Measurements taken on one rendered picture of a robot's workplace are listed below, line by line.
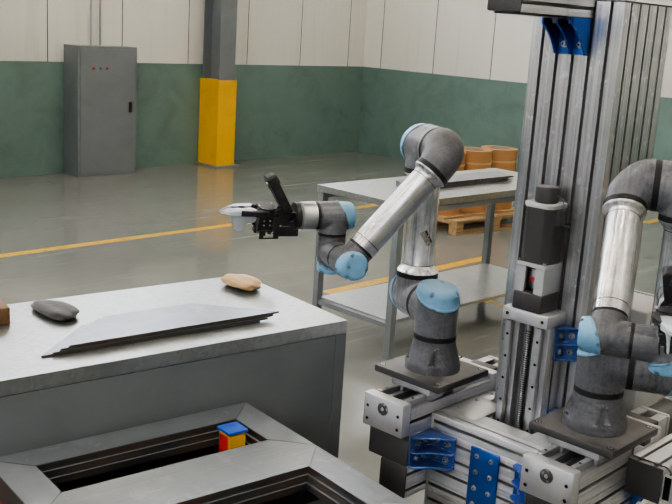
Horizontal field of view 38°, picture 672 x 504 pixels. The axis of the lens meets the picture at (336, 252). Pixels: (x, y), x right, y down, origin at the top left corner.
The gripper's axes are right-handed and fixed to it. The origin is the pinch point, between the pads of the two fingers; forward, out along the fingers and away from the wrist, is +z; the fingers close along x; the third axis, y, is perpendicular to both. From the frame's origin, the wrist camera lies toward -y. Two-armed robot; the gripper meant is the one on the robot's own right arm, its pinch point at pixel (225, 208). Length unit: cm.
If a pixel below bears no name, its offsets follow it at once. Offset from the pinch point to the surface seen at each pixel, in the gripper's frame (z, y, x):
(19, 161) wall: 5, 253, 898
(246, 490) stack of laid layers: 2, 55, -44
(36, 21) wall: -16, 99, 929
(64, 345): 39, 40, 8
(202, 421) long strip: 4, 58, -6
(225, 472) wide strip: 5, 54, -37
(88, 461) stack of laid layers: 35, 58, -20
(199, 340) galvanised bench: 1.9, 42.5, 10.6
